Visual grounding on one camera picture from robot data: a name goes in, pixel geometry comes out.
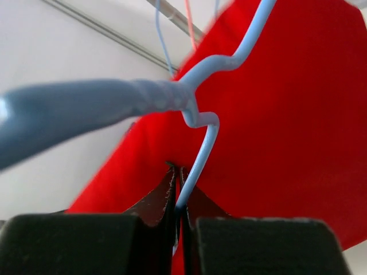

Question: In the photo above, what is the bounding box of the pink hanger with patterned shorts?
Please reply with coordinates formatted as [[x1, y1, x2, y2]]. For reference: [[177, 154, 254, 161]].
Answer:
[[184, 0, 197, 50]]

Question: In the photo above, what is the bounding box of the red garment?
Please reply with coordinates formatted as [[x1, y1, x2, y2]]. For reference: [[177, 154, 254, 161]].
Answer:
[[67, 1, 366, 274]]

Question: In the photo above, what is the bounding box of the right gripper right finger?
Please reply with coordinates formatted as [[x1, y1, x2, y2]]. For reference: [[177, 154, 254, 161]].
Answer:
[[179, 166, 352, 275]]

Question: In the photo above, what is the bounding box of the blue hanger with brown garment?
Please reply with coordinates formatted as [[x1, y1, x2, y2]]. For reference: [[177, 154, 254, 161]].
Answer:
[[1, 1, 275, 211]]

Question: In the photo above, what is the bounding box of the light blue wire hanger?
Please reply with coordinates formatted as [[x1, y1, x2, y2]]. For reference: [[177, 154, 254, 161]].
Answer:
[[154, 0, 174, 76]]

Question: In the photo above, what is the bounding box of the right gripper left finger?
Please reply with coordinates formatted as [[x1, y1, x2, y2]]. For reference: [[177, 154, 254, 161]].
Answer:
[[1, 166, 177, 274]]

